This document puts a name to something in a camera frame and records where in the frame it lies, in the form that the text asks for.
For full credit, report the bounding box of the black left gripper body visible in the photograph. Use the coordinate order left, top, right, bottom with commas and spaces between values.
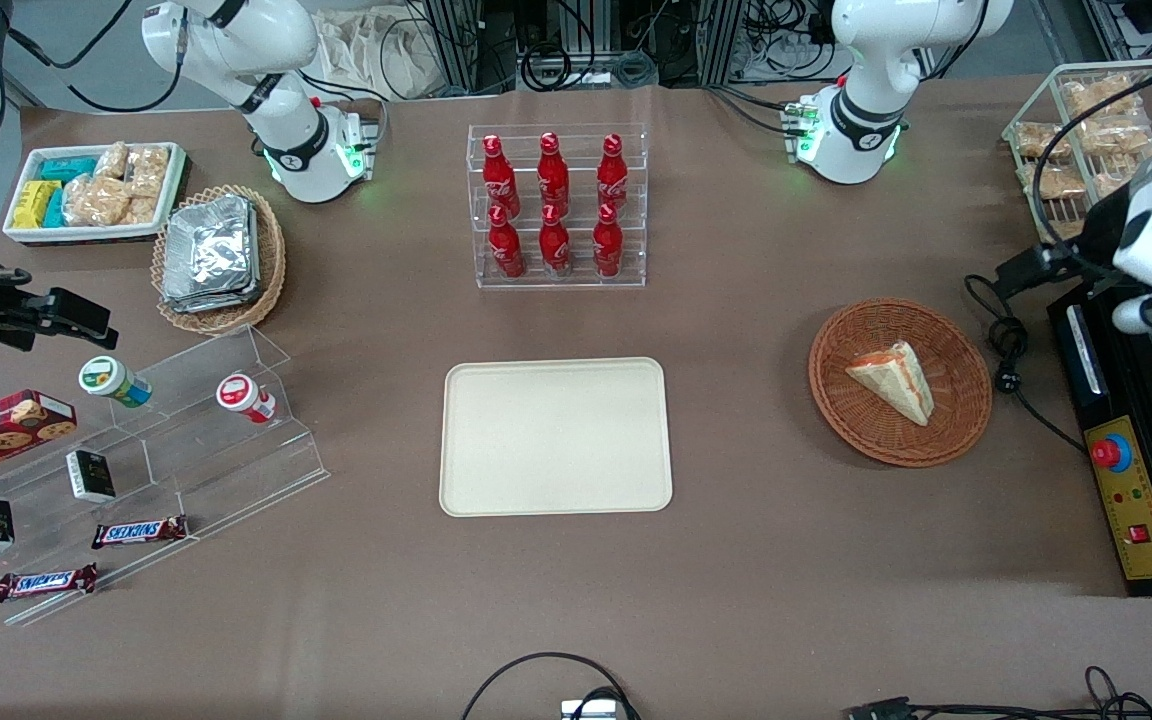
1066, 188, 1137, 286

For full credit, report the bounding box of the triangle sandwich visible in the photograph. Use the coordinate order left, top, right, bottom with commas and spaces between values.
844, 341, 935, 428

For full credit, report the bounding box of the white rectangular snack tray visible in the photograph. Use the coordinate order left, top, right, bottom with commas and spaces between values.
2, 141, 187, 246

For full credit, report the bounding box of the oval light wicker basket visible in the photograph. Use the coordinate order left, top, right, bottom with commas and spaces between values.
151, 184, 287, 336

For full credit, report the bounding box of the round brown wicker basket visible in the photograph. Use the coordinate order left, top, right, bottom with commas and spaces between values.
808, 298, 993, 469

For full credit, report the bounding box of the beige plastic tray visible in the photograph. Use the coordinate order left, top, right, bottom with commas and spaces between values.
439, 357, 674, 518

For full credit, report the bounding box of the green lid white cup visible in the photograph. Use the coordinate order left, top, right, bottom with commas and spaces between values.
78, 355, 153, 409

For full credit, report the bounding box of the yellow snack packet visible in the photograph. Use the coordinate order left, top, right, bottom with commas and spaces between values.
13, 180, 62, 229

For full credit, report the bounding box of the stack of foil containers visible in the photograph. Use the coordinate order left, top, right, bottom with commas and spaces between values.
161, 194, 262, 314

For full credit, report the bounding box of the red lid white cup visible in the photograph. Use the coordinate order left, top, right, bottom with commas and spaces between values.
215, 373, 277, 425

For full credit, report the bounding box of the clear acrylic stepped stand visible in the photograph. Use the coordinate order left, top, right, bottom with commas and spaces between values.
0, 325, 330, 627

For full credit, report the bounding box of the brown snickers bar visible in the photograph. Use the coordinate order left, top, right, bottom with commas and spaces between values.
0, 563, 98, 603
91, 515, 189, 550

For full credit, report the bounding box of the black machine yellow panel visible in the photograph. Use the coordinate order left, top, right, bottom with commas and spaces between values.
1047, 290, 1152, 598

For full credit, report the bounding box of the cream cloth bag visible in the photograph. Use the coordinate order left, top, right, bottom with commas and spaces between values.
316, 8, 442, 101

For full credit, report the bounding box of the red cola bottle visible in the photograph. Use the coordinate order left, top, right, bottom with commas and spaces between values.
539, 203, 573, 278
592, 203, 625, 279
597, 133, 630, 213
488, 205, 527, 280
482, 134, 521, 219
537, 131, 571, 216

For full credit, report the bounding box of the clear acrylic bottle rack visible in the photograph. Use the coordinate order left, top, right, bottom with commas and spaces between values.
467, 123, 648, 291

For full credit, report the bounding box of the black power cable with plug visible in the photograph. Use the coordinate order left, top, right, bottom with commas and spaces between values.
964, 273, 1087, 453

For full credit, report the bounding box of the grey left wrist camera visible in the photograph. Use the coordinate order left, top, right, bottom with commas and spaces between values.
1111, 293, 1152, 336

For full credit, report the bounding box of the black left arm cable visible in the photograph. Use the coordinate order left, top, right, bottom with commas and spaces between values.
1033, 60, 1152, 246

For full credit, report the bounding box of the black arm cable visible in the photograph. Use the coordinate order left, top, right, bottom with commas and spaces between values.
1033, 60, 1152, 246
1, 0, 187, 113

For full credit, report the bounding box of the white wire rack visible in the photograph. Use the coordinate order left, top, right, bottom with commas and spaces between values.
1001, 59, 1152, 246

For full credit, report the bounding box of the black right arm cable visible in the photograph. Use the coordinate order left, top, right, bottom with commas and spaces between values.
1, 0, 187, 113

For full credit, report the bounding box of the aluminium equipment frame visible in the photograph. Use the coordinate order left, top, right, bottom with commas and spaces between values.
416, 0, 837, 93

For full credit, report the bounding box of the black cable with connector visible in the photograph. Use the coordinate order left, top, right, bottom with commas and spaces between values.
844, 665, 1152, 720

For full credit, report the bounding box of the black looped cable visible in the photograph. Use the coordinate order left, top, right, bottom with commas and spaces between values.
461, 652, 642, 720

